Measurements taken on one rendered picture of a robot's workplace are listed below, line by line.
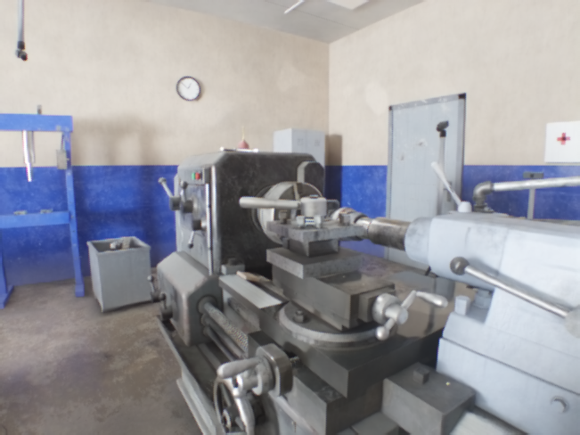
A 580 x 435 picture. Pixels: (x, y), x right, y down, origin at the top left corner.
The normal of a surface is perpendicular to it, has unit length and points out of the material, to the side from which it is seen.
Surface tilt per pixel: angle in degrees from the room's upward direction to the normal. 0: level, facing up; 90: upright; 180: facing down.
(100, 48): 90
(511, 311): 67
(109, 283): 90
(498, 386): 90
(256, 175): 90
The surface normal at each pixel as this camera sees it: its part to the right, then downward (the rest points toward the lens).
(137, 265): 0.62, 0.11
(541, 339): -0.77, -0.34
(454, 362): -0.84, 0.07
